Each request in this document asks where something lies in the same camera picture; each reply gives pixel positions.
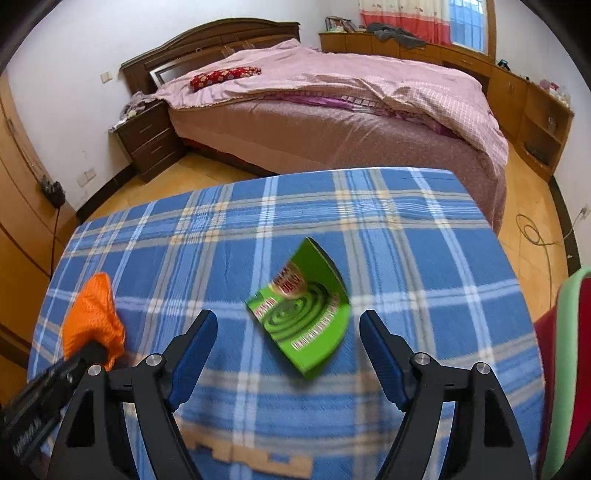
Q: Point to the standing photo frames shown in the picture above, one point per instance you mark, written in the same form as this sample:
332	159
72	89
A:
339	24

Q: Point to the crumpled cloth on nightstand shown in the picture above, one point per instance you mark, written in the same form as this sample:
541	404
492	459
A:
138	105

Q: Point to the green cardboard box piece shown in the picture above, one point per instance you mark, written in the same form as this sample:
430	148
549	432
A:
304	323

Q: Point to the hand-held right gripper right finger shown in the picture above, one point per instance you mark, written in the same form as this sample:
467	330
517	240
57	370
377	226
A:
383	364

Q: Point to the cream and red curtain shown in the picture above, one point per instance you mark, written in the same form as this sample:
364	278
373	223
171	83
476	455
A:
406	18

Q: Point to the tan notched cardboard strip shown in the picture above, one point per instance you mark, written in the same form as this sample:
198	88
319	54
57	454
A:
249	454

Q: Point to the black flat item on shelf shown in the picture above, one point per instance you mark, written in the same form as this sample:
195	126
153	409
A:
535	151

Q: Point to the white wall switch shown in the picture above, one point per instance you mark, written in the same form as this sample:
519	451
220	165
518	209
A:
106	77

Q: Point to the window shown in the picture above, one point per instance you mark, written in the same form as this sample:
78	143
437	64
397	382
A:
468	23

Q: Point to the grey clothes pile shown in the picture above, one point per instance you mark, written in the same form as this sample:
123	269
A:
397	34

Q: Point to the small items on shelf top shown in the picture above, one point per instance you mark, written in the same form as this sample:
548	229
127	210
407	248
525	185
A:
554	90

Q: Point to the black power adapter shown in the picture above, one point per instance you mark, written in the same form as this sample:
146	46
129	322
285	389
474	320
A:
53	190

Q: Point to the mauve bed mattress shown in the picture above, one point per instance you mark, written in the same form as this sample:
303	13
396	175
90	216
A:
323	138

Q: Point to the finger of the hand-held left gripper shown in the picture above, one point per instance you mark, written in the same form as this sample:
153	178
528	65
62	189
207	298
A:
90	353

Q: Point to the dark wooden bed headboard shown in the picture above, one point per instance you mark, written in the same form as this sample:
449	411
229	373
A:
184	50

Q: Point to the long wooden desk cabinet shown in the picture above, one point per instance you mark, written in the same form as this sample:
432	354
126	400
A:
508	92

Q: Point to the red bucket with green rim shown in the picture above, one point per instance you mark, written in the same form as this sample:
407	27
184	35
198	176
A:
567	350

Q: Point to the small blue desk item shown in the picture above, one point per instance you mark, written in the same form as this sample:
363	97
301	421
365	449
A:
503	64

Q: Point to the white wall outlet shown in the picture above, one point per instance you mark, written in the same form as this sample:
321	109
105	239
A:
86	177

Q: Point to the red floral pillow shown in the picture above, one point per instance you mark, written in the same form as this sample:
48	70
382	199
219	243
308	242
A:
226	77

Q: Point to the dark wooden nightstand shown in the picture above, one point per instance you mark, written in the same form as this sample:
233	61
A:
147	143

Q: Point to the blue plaid blanket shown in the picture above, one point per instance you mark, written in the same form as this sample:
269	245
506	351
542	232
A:
323	207

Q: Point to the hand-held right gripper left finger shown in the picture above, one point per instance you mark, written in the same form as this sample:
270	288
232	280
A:
194	355

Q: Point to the orange mesh cloth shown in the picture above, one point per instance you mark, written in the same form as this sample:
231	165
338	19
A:
92	314

